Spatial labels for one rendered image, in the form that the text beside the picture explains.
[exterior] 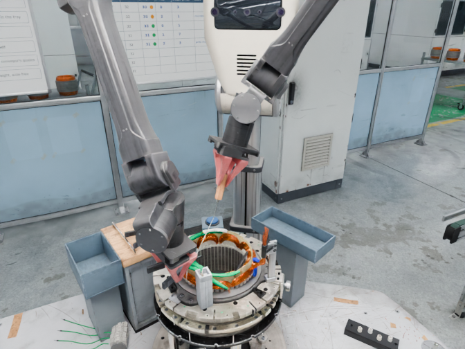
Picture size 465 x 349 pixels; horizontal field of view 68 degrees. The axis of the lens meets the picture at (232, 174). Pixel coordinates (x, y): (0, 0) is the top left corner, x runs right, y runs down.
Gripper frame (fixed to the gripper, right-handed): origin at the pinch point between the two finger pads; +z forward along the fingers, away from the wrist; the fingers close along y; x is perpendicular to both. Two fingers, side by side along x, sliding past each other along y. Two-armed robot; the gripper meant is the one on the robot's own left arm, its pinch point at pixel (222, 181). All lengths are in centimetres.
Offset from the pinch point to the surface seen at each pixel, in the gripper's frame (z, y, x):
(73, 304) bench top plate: 63, -21, 40
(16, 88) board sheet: 22, -69, 217
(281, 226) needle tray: 17.7, 36.3, 21.6
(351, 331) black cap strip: 37, 54, -5
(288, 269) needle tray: 27.8, 37.3, 12.1
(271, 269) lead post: 16.7, 15.4, -7.4
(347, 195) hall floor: 42, 224, 183
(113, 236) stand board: 31.6, -14.7, 30.5
